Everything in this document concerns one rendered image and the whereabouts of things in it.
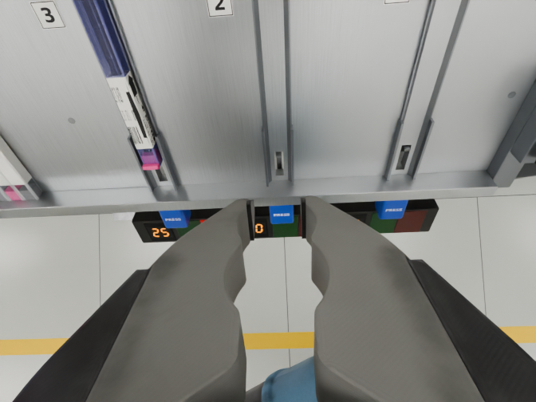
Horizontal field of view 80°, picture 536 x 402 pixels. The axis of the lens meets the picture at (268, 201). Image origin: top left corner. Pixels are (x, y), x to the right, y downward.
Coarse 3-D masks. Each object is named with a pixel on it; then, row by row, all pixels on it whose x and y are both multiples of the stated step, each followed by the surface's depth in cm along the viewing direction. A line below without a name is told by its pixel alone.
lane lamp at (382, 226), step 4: (376, 212) 35; (372, 216) 35; (376, 216) 35; (372, 220) 36; (376, 220) 36; (380, 220) 36; (384, 220) 36; (388, 220) 36; (392, 220) 36; (372, 224) 36; (376, 224) 36; (380, 224) 36; (384, 224) 36; (388, 224) 36; (392, 224) 36; (372, 228) 37; (376, 228) 37; (380, 228) 37; (384, 228) 37; (388, 228) 37; (392, 228) 37; (380, 232) 37; (384, 232) 37; (388, 232) 37
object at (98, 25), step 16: (80, 0) 19; (96, 0) 19; (80, 16) 20; (96, 16) 20; (96, 32) 20; (112, 32) 21; (96, 48) 21; (112, 48) 21; (112, 64) 22; (144, 160) 27; (160, 160) 28
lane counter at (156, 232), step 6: (150, 228) 37; (156, 228) 37; (162, 228) 37; (168, 228) 37; (150, 234) 38; (156, 234) 38; (162, 234) 38; (168, 234) 38; (174, 234) 38; (156, 240) 39; (162, 240) 39; (168, 240) 39
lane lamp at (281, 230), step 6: (294, 216) 35; (294, 222) 36; (276, 228) 37; (282, 228) 37; (288, 228) 37; (294, 228) 37; (276, 234) 38; (282, 234) 38; (288, 234) 38; (294, 234) 38
